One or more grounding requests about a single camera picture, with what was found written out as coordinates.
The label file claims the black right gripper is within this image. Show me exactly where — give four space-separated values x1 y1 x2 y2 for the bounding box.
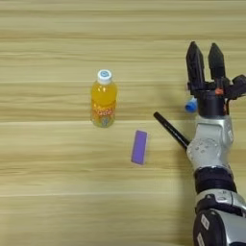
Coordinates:
185 40 233 117

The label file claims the blue glue stick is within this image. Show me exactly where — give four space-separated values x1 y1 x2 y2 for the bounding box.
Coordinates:
184 96 199 114

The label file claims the purple eraser block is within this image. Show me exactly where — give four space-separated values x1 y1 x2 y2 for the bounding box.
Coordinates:
131 130 149 166

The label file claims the black marker pen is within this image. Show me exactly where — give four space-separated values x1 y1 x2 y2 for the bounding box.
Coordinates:
153 111 192 151

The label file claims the orange juice bottle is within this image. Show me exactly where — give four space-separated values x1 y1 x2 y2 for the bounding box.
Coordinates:
90 68 118 129

